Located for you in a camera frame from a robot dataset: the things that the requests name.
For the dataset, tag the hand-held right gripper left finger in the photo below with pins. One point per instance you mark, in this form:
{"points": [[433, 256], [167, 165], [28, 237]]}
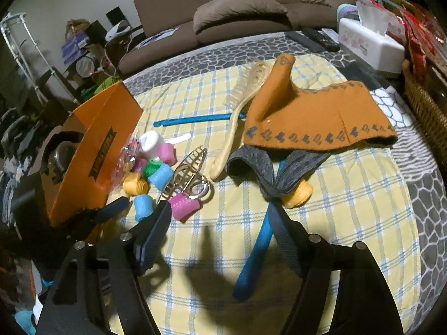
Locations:
{"points": [[153, 240]]}

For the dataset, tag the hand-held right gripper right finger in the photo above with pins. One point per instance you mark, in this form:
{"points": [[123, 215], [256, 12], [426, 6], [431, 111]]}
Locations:
{"points": [[286, 240]]}

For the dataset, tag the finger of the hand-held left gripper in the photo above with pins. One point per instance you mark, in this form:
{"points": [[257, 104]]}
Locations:
{"points": [[115, 207]]}

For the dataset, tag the pile of colourful hair rollers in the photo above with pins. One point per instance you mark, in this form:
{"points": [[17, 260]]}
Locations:
{"points": [[162, 179]]}

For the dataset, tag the white plastic bottle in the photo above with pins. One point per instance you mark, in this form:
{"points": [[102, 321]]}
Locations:
{"points": [[152, 141]]}

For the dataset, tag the orange cardboard box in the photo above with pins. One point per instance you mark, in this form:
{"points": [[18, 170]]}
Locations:
{"points": [[104, 129]]}

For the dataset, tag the gold metal hair clip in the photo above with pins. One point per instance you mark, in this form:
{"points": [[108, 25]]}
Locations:
{"points": [[190, 167]]}

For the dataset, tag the grey knit headband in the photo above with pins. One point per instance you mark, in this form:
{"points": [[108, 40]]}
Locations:
{"points": [[251, 160]]}

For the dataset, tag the long blue plastic stick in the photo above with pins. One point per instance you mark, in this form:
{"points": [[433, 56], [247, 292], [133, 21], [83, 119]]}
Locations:
{"points": [[255, 258], [188, 120]]}

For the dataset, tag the yellow hair roller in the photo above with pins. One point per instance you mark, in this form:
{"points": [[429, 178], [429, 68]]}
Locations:
{"points": [[298, 193]]}

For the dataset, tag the yellow plaid cloth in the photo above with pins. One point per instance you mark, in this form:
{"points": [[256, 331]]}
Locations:
{"points": [[349, 216]]}

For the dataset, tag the round silver mirror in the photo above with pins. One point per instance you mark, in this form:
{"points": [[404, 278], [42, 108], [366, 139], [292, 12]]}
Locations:
{"points": [[61, 157]]}

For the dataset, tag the white plastic stick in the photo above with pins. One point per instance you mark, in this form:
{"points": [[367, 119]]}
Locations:
{"points": [[180, 139]]}

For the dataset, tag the cream plastic hairbrush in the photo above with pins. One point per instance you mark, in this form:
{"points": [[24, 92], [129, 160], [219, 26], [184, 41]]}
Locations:
{"points": [[226, 146]]}

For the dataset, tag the pile of dark clothes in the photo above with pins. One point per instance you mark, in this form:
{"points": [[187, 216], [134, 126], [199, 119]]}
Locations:
{"points": [[17, 139]]}

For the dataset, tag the green bag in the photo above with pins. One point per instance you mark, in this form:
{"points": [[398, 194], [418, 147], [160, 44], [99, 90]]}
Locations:
{"points": [[101, 89]]}

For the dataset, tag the orange felt cloth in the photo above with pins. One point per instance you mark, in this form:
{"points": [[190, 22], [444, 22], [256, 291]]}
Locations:
{"points": [[297, 111]]}

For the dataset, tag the white metal rack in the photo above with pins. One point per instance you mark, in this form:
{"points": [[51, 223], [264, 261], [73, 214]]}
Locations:
{"points": [[28, 66]]}

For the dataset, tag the white papers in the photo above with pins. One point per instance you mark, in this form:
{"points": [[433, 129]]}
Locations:
{"points": [[157, 37]]}

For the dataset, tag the white plastic device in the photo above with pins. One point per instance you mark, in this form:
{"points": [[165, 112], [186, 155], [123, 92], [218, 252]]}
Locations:
{"points": [[117, 29]]}

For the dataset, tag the wicker basket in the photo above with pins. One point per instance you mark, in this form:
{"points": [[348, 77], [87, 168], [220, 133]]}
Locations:
{"points": [[424, 111]]}

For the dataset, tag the black speaker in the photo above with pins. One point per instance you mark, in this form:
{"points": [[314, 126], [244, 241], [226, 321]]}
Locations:
{"points": [[114, 15]]}

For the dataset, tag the black remote control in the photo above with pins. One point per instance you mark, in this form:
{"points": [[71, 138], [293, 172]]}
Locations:
{"points": [[326, 42], [300, 41]]}

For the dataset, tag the white tissue box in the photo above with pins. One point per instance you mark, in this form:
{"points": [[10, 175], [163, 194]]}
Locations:
{"points": [[370, 52]]}

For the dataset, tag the brown sofa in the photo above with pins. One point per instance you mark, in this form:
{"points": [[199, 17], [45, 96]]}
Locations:
{"points": [[164, 3]]}

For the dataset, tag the large brown pillow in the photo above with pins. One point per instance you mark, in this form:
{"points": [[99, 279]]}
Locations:
{"points": [[241, 15]]}

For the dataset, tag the white tissue sheet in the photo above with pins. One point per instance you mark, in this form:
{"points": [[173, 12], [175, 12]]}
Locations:
{"points": [[373, 17]]}

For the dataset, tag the pile of red packets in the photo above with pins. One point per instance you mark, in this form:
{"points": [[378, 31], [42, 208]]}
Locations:
{"points": [[415, 31]]}

